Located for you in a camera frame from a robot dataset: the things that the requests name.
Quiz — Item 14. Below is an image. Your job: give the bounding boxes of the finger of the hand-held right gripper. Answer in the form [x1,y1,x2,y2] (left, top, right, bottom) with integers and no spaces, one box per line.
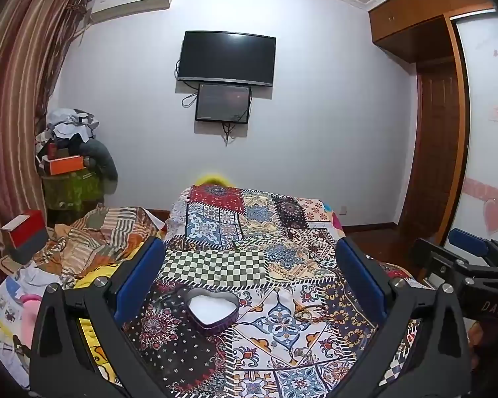
[413,237,470,289]
[447,228,494,261]

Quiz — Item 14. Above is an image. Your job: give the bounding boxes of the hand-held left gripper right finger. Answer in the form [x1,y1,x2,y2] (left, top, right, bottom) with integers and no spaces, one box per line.
[335,236,471,398]

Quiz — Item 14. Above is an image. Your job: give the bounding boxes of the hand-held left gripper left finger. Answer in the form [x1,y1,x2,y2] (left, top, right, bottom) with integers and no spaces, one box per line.
[29,236,167,398]

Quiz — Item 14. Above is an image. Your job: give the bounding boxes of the purple heart-shaped tin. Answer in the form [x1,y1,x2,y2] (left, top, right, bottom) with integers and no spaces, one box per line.
[185,287,239,337]

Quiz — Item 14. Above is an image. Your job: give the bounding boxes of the pink heart sticker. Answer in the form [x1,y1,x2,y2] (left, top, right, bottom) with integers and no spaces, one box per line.
[464,178,498,233]

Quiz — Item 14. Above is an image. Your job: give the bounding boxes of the striped orange quilt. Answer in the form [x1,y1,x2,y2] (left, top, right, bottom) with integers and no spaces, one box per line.
[32,203,167,279]

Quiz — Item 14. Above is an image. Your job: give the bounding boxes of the colourful pink bedsheet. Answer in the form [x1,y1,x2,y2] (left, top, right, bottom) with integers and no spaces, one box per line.
[323,200,346,230]

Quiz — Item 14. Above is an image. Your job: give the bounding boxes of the yellow cloth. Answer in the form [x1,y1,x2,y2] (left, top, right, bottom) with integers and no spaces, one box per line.
[72,267,123,386]

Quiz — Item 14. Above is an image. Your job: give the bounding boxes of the brown wooden door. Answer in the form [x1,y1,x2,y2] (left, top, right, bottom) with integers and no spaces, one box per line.
[397,59,462,235]

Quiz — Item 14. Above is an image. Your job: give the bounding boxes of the green cardboard box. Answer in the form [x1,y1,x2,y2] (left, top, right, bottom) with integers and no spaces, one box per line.
[41,169,105,213]

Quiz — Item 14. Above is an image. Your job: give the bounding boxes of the patchwork patterned blanket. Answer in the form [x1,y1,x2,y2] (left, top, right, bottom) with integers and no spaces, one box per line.
[120,184,430,398]

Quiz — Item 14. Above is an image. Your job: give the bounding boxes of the yellow round object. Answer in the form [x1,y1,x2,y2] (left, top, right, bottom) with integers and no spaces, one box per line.
[197,173,230,187]

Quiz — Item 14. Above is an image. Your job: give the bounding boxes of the grey jacket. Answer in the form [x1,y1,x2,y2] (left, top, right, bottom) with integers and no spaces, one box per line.
[83,136,119,195]

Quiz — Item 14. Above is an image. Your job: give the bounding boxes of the pink plastic object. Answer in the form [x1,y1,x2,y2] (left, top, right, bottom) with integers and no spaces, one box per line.
[18,294,43,312]

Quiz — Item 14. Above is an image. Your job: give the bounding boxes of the red white box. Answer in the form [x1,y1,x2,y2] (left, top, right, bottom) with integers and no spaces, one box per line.
[0,209,49,254]

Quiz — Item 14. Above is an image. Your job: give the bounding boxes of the orange box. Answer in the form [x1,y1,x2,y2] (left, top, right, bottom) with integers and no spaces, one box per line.
[45,155,86,176]

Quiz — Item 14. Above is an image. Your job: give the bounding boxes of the printed paper sheets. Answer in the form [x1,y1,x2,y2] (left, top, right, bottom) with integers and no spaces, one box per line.
[0,264,44,388]

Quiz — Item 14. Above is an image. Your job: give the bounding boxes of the white grey cloth pile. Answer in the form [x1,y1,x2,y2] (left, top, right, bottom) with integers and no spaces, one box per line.
[35,108,101,150]

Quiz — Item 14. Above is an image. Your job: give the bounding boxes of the small black monitor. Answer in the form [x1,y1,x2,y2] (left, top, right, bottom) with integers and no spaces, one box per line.
[195,83,252,124]

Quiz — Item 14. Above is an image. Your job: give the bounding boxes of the striped brown curtain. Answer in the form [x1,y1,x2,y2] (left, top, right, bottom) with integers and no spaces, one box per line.
[0,0,93,287]

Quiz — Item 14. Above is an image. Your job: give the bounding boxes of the wooden overhead cabinet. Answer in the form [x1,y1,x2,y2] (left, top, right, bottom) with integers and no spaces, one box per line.
[367,0,498,64]

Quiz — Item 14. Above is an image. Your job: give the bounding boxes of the white air conditioner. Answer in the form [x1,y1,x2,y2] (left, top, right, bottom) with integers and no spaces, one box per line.
[88,0,177,24]

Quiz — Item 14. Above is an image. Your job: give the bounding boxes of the black monitor cable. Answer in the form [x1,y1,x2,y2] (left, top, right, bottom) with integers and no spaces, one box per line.
[221,122,240,147]

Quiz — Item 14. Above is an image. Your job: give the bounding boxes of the black wall television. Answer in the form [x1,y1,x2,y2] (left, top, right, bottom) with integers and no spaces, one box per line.
[177,30,277,89]

